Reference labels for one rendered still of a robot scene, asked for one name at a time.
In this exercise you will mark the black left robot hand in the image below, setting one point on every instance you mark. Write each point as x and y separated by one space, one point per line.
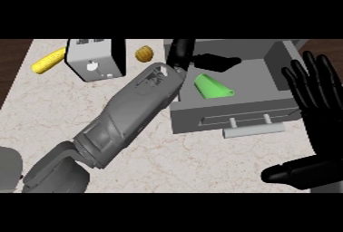
181 54

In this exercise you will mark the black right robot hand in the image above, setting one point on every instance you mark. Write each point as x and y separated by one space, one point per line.
325 120

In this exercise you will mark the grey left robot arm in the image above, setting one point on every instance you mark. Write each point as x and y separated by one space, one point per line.
129 105

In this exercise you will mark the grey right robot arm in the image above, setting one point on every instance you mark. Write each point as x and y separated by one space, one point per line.
329 189

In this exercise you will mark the green cup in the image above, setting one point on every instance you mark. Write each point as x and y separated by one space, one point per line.
211 87

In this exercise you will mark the grey open drawer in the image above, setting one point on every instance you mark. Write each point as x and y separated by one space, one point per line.
251 81

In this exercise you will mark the grey drawer front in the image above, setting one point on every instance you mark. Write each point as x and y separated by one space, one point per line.
215 119

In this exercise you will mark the brown ridged round pastry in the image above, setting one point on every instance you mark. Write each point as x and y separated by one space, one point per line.
144 53

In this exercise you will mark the grey cabinet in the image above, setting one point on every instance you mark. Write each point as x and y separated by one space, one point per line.
233 48

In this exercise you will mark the grey and black toaster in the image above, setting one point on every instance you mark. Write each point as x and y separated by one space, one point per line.
92 65

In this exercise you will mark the yellow corn cob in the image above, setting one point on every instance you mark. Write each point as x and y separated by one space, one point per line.
47 62

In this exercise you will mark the grey rounded robot body part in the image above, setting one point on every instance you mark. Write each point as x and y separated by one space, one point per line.
10 169

